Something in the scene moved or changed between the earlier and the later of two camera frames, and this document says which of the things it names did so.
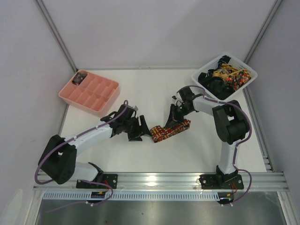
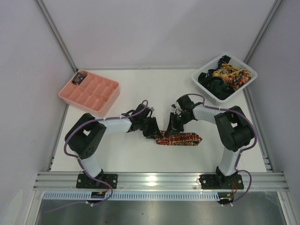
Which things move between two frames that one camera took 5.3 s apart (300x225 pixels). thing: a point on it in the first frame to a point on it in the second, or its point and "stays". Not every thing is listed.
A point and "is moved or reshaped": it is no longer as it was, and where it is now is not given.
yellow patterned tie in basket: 227,70 stays
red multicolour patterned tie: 158,133 is moved or reshaped
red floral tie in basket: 236,80 stays
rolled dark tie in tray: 79,78 stays
